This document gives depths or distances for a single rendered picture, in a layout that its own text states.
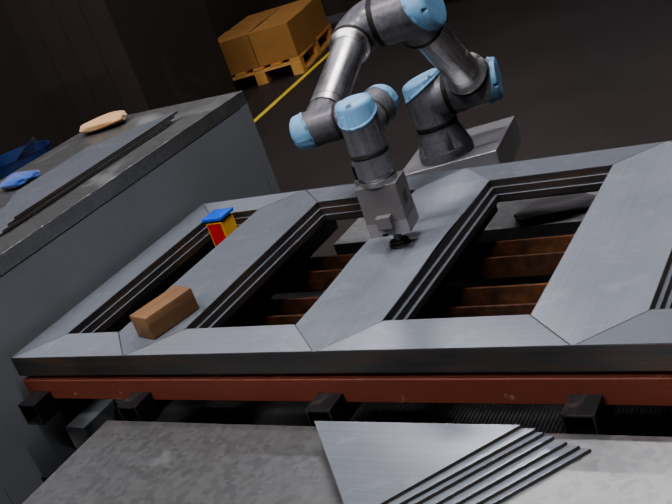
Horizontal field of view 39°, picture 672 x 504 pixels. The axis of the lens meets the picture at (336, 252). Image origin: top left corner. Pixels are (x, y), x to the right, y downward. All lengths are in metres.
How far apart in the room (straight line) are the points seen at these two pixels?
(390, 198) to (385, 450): 0.56
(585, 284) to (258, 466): 0.60
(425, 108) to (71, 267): 0.99
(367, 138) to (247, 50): 6.71
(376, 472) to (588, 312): 0.39
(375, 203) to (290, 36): 6.52
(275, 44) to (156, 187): 5.89
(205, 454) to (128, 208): 0.93
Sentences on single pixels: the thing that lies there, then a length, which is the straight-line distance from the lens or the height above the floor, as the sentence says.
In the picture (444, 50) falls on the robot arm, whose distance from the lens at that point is 2.31.
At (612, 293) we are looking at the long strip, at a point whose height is 0.86.
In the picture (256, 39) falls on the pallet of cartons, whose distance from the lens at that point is 8.39.
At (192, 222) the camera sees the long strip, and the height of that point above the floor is 0.86.
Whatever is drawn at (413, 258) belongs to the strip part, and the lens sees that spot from 1.80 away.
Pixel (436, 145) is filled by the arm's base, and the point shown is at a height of 0.81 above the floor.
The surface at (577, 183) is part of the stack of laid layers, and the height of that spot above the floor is 0.83.
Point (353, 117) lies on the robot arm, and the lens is 1.75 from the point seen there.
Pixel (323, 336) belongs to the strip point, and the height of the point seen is 0.86.
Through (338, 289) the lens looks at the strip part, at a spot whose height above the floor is 0.86.
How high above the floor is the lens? 1.58
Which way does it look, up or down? 22 degrees down
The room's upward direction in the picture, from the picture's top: 20 degrees counter-clockwise
